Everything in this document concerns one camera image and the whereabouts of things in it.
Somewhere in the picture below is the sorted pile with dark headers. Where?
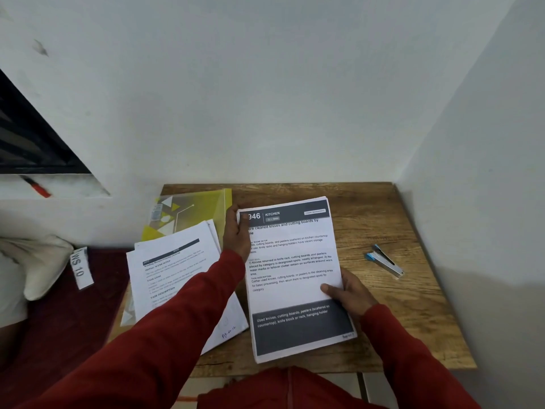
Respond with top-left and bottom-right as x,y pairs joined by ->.
237,196 -> 357,362

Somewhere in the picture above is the pile of text-only sheets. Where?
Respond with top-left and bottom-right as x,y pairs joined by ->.
126,220 -> 250,356

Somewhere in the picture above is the dark louvred window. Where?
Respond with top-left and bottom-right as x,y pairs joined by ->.
0,70 -> 91,174

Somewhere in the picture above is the person's right forearm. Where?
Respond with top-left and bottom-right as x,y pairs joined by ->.
359,303 -> 482,409

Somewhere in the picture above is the person's red jacket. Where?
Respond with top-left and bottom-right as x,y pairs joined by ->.
196,366 -> 384,409

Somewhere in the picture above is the white pillow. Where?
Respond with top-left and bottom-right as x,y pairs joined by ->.
0,233 -> 74,302

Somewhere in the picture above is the small pile of printed sheets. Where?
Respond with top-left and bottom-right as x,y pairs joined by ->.
236,196 -> 358,365

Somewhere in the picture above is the maroon bed mattress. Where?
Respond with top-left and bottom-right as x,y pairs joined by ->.
0,249 -> 131,409

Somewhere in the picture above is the person's right hand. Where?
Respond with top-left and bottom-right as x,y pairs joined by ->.
320,268 -> 380,320

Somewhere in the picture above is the white paper label tag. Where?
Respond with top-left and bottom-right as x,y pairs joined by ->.
69,247 -> 94,291

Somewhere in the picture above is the yellow patterned plastic folder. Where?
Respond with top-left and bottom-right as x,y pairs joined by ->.
120,188 -> 233,327

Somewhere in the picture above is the person's left forearm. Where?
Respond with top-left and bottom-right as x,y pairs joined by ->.
16,249 -> 246,409

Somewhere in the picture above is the red marker on sill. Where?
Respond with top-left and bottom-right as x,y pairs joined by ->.
20,175 -> 52,199

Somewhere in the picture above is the blue and silver stapler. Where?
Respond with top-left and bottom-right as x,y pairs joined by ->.
364,244 -> 405,278

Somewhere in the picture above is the person's left hand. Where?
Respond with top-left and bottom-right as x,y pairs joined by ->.
223,204 -> 253,262

